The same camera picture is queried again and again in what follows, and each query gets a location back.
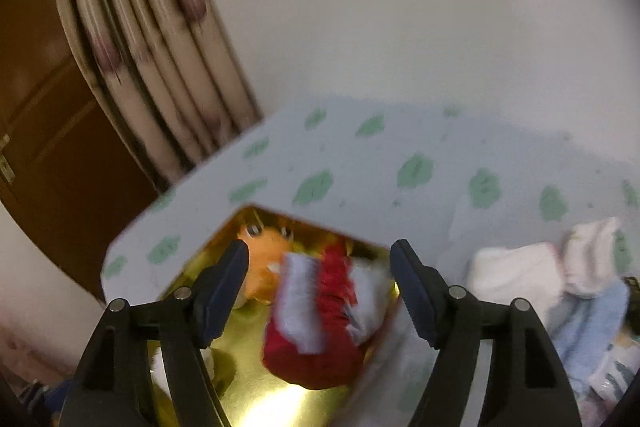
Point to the brown wooden door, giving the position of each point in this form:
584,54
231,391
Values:
50,132

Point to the red tin box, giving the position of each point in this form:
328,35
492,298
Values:
280,407

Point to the pale pink white sock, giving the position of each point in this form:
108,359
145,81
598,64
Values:
592,257

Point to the blue fluffy sock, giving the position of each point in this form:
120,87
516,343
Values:
585,332

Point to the orange plush toy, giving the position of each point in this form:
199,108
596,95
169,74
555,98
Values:
260,267

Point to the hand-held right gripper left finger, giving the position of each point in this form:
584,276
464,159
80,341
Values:
227,297

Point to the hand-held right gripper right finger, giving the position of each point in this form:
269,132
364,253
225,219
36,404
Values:
415,302

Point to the red white fluffy cloth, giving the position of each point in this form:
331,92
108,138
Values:
320,347

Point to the beige patterned curtain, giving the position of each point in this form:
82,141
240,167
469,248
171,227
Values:
150,32

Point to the green cloud print tablecloth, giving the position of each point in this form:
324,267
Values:
375,167

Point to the brass door latch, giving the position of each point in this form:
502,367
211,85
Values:
5,167

